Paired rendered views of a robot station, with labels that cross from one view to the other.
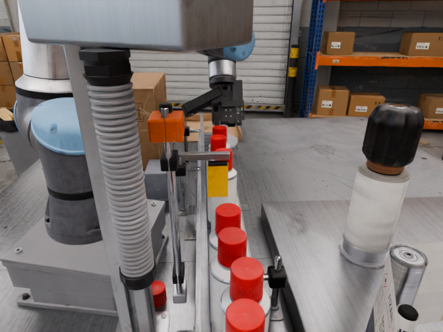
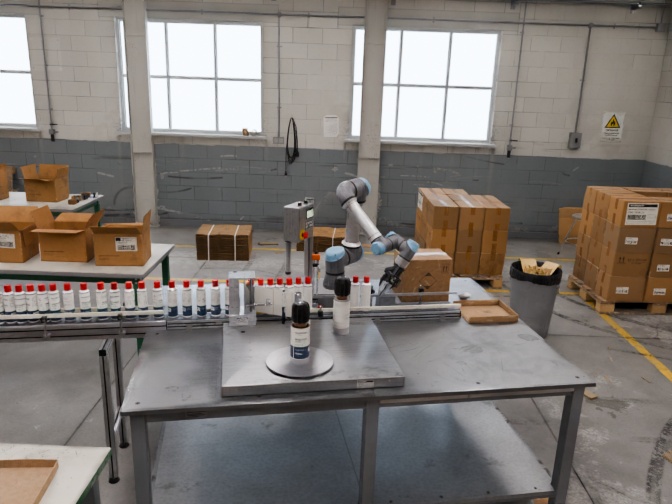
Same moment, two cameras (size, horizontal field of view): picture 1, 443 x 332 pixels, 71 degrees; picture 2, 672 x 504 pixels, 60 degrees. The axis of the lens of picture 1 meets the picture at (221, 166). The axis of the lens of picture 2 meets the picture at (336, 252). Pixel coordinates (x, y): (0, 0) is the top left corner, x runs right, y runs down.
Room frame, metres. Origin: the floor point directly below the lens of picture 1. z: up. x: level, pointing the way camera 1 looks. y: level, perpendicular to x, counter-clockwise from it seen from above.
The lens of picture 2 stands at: (0.12, -3.06, 2.13)
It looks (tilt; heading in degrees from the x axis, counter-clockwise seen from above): 16 degrees down; 83
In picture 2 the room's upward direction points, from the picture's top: 2 degrees clockwise
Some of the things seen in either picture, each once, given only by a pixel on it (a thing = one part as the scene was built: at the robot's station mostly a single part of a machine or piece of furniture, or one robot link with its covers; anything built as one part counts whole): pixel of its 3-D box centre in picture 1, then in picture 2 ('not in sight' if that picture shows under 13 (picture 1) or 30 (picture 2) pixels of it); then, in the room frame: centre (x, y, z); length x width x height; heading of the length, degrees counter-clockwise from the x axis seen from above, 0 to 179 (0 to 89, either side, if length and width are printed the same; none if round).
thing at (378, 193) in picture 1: (379, 187); (341, 304); (0.49, -0.28, 1.03); 0.09 x 0.09 x 0.30
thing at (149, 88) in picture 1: (128, 118); (421, 274); (1.06, 0.33, 0.99); 0.30 x 0.24 x 0.27; 3
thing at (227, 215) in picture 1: (227, 270); (307, 294); (0.33, -0.01, 0.98); 0.05 x 0.05 x 0.20
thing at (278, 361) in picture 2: not in sight; (299, 361); (0.26, -0.62, 0.89); 0.31 x 0.31 x 0.01
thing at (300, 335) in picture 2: not in sight; (300, 331); (0.26, -0.62, 1.04); 0.09 x 0.09 x 0.29
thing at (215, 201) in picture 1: (223, 198); not in sight; (0.53, 0.00, 0.98); 0.05 x 0.05 x 0.20
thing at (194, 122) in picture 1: (209, 126); (484, 310); (1.39, 0.05, 0.85); 0.30 x 0.26 x 0.04; 4
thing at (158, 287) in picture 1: (156, 293); not in sight; (0.42, 0.12, 0.85); 0.03 x 0.03 x 0.03
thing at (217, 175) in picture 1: (217, 179); not in sight; (0.40, 0.01, 1.09); 0.03 x 0.01 x 0.06; 94
